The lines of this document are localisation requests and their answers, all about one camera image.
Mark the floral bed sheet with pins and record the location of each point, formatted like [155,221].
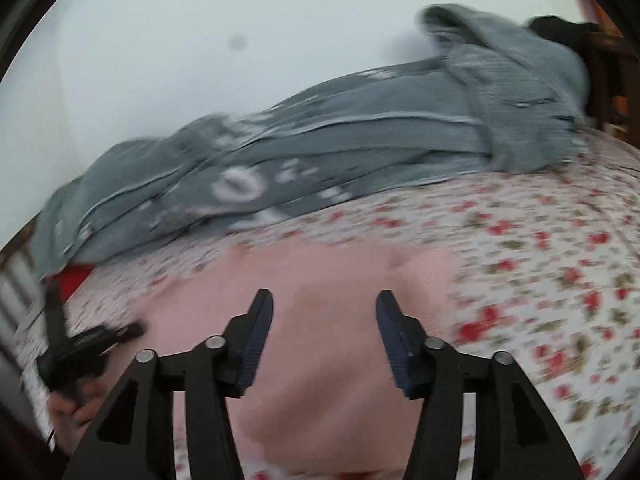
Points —
[525,260]

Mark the pink knit sweater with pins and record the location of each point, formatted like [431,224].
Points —
[325,385]

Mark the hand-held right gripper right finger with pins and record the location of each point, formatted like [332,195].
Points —
[395,345]

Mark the dark wooden bed footboard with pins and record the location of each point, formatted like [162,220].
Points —
[607,45]

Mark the red cloth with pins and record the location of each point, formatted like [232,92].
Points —
[72,277]

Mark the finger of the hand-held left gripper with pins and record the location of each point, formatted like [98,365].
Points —
[125,332]

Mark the person's left hand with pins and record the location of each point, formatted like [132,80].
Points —
[75,415]

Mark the grey floral blanket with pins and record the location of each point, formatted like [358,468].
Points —
[375,135]

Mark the dark wooden bed headboard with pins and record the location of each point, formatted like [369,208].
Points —
[12,251]

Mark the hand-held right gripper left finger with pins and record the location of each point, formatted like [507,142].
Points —
[255,340]

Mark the black garment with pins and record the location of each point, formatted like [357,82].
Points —
[555,27]

